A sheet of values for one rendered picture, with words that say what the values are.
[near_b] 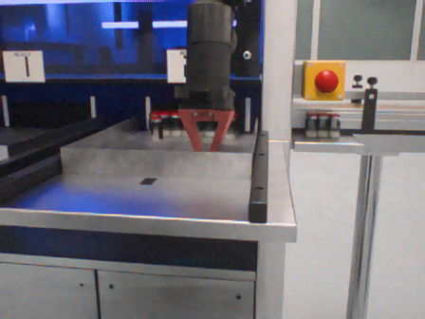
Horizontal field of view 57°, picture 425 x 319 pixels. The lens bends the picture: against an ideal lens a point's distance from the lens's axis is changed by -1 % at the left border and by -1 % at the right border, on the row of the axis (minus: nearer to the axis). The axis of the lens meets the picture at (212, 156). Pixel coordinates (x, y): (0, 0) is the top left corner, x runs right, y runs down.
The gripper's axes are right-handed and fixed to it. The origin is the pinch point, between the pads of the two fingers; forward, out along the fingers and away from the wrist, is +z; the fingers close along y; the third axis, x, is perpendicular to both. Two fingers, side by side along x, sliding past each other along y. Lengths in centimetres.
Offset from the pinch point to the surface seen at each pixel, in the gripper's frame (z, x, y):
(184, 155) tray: -0.6, 2.7, -1.1
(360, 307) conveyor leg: 40, -32, 46
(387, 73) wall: -71, -152, 482
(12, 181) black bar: 2.2, 20.1, -11.3
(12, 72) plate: -14, 44, 23
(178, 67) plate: -15.0, 9.3, 22.9
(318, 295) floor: 72, -32, 126
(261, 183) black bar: 1.5, -7.5, -8.7
